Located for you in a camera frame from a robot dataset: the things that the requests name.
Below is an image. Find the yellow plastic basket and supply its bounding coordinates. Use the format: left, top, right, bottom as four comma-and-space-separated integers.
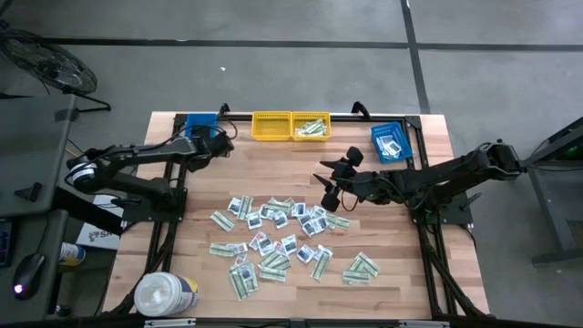
290, 111, 332, 142
251, 111, 292, 142

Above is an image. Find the white printed cardboard box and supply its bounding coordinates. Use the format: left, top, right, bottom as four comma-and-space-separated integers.
75, 193, 127, 251

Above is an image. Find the black metal equipment cart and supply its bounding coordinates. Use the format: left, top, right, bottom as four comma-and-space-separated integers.
518, 116, 583, 268

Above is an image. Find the blue plastic basket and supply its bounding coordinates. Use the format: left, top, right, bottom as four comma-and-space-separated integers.
184, 112, 220, 140
370, 121, 414, 165

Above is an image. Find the white wipes canister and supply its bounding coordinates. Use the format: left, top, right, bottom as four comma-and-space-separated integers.
134, 272, 200, 318

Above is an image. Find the black keyboard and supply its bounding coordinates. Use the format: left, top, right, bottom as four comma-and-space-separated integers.
0, 218, 15, 270

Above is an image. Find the black floor fan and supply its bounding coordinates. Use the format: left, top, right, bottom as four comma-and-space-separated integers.
0, 20, 113, 113

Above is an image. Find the white and yellow can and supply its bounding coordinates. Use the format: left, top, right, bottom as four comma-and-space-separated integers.
58, 241, 87, 268

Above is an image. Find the silver metal bracket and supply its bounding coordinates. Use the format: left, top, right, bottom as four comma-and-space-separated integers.
143, 317, 197, 328
398, 320, 452, 328

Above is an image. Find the black computer mouse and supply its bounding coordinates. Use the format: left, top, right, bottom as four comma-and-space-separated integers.
11, 252, 46, 302

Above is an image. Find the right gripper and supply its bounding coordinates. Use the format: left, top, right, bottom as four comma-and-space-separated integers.
312, 146, 379, 213

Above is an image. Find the grey side desk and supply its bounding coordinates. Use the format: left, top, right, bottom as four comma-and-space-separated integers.
0, 93, 77, 320

